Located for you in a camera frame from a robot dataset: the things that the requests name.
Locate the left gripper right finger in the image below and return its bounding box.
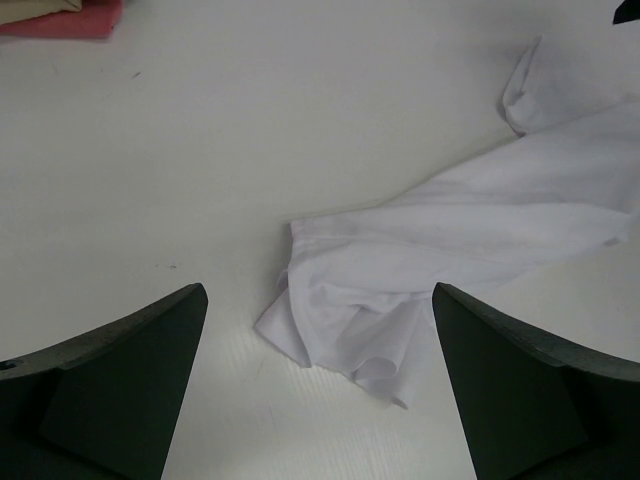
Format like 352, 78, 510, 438
432, 283, 639, 479

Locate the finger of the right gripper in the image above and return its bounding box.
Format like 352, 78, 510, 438
613, 0, 640, 24

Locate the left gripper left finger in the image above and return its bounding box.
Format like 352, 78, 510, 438
1, 284, 208, 479

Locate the white t shirt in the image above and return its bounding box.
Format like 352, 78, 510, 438
255, 39, 639, 407

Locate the bottom pink folded shirt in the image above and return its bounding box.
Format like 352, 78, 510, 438
1, 0, 124, 40

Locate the beige folded shirt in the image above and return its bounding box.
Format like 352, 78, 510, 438
0, 0, 83, 25

